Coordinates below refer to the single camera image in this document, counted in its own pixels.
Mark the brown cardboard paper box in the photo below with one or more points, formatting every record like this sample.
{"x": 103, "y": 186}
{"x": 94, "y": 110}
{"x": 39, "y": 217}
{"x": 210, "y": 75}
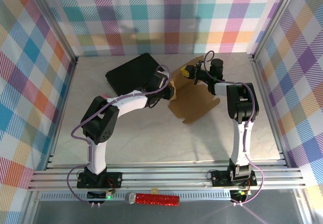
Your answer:
{"x": 191, "y": 103}

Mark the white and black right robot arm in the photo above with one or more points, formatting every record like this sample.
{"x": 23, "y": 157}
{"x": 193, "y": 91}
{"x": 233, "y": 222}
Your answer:
{"x": 239, "y": 103}

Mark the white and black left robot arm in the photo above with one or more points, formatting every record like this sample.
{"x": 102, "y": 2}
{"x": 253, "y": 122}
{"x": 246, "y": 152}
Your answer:
{"x": 126, "y": 103}

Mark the black case with chrome latches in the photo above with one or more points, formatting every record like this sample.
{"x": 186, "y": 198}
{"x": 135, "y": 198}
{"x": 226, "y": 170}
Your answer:
{"x": 131, "y": 72}

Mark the small beige tag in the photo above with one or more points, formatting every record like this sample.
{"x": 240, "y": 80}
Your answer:
{"x": 154, "y": 190}

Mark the perforated metal strip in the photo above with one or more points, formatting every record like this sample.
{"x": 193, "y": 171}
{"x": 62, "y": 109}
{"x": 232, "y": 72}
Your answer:
{"x": 196, "y": 196}

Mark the red glitter microphone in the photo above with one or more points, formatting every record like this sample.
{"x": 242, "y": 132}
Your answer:
{"x": 156, "y": 199}

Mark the yellow power connector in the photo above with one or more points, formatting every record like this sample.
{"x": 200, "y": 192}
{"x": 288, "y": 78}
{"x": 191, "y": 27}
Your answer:
{"x": 111, "y": 191}

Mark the black right control board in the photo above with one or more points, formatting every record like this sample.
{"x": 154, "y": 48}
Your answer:
{"x": 238, "y": 196}

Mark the black control board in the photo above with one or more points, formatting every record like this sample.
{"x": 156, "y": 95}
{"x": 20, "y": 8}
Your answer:
{"x": 238, "y": 196}
{"x": 97, "y": 195}

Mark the black left control board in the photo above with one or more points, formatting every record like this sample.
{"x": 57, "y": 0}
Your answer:
{"x": 97, "y": 195}

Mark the aluminium side rail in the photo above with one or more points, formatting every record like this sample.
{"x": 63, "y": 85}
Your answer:
{"x": 259, "y": 77}
{"x": 67, "y": 87}

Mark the aluminium corner post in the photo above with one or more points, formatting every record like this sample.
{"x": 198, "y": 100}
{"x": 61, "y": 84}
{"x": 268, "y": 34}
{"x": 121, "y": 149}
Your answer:
{"x": 54, "y": 19}
{"x": 273, "y": 19}

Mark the aluminium rail frame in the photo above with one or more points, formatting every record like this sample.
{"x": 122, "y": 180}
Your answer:
{"x": 164, "y": 177}

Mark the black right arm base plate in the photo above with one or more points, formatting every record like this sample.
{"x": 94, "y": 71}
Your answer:
{"x": 219, "y": 178}

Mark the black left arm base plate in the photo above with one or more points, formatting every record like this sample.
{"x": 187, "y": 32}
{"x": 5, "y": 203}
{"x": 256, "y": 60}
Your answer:
{"x": 112, "y": 174}

